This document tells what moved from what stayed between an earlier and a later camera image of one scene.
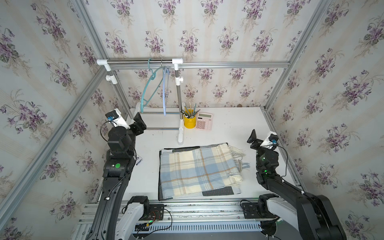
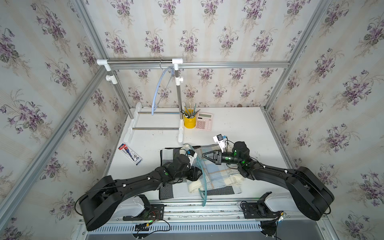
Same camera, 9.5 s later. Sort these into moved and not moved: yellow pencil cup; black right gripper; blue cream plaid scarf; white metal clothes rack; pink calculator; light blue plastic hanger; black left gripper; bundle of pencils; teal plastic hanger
Moved: teal plastic hanger; light blue plastic hanger; black left gripper; black right gripper; blue cream plaid scarf
Not moved: bundle of pencils; white metal clothes rack; pink calculator; yellow pencil cup
